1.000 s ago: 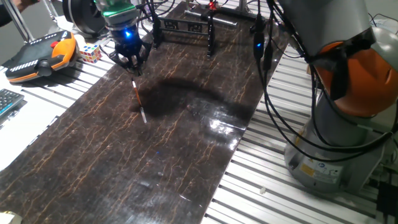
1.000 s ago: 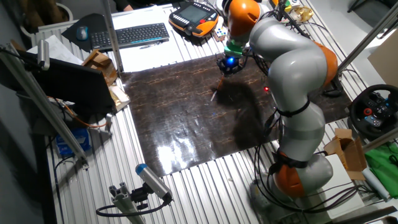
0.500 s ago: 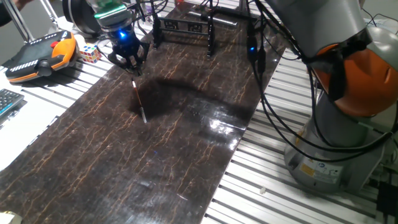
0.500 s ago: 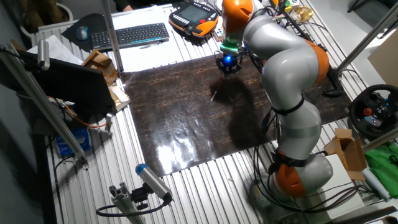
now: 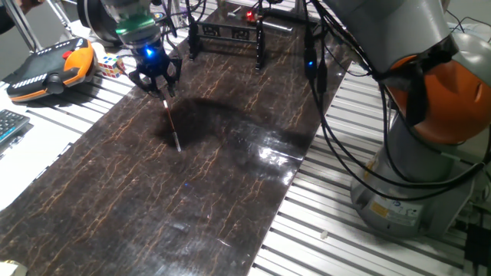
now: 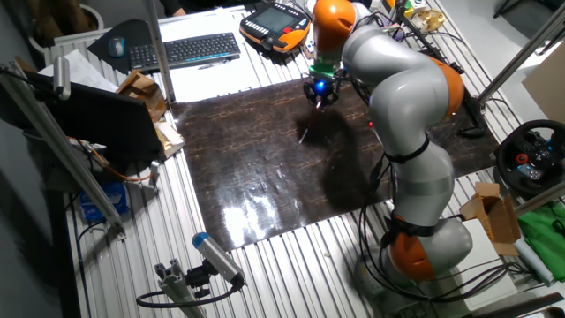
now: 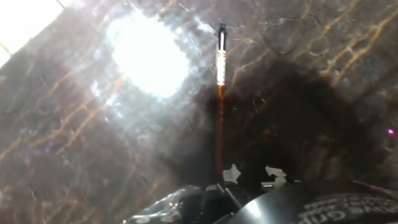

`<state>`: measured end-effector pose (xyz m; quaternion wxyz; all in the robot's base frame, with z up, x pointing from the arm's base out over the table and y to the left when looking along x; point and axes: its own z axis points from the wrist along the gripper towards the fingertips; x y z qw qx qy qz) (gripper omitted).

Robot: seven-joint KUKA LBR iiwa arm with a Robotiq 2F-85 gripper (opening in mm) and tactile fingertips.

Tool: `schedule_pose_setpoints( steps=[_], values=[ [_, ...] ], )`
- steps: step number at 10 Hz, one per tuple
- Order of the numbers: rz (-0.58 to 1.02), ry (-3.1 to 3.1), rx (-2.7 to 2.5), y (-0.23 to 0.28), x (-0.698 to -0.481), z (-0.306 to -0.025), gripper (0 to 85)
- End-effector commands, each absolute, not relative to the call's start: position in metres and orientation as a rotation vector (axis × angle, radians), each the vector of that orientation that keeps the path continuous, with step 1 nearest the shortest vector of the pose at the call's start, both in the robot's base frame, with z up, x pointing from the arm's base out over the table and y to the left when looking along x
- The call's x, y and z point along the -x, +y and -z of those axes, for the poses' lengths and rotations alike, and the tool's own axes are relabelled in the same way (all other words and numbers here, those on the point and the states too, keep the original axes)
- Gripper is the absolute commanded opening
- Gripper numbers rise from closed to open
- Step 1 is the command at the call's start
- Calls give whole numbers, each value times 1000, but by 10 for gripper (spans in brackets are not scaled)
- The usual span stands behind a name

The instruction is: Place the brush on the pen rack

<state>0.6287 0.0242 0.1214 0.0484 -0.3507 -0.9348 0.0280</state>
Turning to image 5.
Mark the black orange teach pendant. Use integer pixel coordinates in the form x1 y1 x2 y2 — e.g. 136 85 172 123
5 37 97 104

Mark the large white table sheet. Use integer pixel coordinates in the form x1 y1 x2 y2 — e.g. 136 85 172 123
0 74 74 212

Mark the white gold packet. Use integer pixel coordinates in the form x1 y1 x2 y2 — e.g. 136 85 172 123
0 260 28 276

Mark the colourful puzzle cube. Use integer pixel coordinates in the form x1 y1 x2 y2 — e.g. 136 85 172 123
98 53 127 79

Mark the black power box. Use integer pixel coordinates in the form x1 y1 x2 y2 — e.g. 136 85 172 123
463 224 491 269

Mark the black stand base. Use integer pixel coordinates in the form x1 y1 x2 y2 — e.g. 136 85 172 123
260 6 320 28

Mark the black pen rack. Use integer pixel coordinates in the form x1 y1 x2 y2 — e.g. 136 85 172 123
185 0 268 72

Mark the person bare hand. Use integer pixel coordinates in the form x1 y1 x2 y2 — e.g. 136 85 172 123
18 0 45 11

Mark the person dark sleeve arm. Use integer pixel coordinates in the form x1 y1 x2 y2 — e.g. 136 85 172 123
0 5 18 35

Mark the thin aluminium frame bar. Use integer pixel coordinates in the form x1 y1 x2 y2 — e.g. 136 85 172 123
45 0 74 39

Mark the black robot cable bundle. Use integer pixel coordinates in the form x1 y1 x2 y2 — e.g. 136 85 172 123
298 0 491 202

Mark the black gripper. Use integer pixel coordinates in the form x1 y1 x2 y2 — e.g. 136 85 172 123
128 34 183 97

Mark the thin dark pen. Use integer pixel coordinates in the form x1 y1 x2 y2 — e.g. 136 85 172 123
163 96 182 153

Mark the green gripper adapter ring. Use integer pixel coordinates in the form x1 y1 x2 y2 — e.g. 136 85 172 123
114 15 162 39

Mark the white round object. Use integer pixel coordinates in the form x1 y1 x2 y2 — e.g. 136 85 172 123
91 41 107 58

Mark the black computer keyboard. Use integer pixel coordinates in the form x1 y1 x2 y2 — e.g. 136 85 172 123
0 109 31 146

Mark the dark marble pattern mat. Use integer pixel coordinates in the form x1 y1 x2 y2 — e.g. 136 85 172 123
0 2 352 276

